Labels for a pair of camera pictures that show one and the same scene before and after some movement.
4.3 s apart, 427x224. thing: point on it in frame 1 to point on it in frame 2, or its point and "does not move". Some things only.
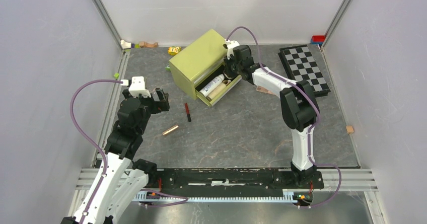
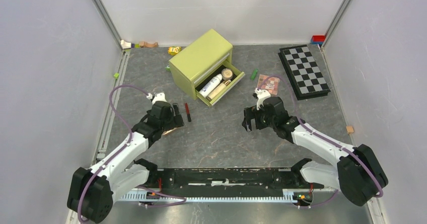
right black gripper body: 232,67 to 262,121
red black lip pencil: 187,109 does not move
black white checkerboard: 302,66 does not move
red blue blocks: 317,39 does not move
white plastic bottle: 203,92 does not move
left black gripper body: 151,106 to 172,122
